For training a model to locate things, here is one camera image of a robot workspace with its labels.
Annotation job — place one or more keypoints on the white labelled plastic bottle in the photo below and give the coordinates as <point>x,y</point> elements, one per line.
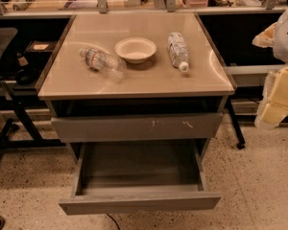
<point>178,51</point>

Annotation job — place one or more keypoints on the white paper bowl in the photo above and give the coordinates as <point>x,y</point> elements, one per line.
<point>135,49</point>

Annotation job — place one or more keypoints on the clear plastic water bottle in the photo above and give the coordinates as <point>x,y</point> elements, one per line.
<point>111,66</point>

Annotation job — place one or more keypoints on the black coiled tool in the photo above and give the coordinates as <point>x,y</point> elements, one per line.
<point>21,5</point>

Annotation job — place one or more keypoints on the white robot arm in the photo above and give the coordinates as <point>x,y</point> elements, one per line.
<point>274,107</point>

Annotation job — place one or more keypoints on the yellow foam-covered gripper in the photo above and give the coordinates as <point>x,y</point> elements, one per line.
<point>286,40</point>

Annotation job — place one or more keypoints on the grey table frame right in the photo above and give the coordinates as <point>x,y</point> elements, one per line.
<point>242,105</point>

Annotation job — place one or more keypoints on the grey drawer cabinet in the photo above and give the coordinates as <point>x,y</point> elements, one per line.
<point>155,87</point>

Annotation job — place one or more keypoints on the dark box with label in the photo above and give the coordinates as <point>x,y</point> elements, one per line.
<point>41,46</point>

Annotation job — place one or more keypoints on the grey drawer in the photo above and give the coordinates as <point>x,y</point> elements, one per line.
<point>137,127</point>
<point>142,176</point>

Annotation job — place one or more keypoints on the grey top drawer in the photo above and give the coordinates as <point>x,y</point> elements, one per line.
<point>137,127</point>

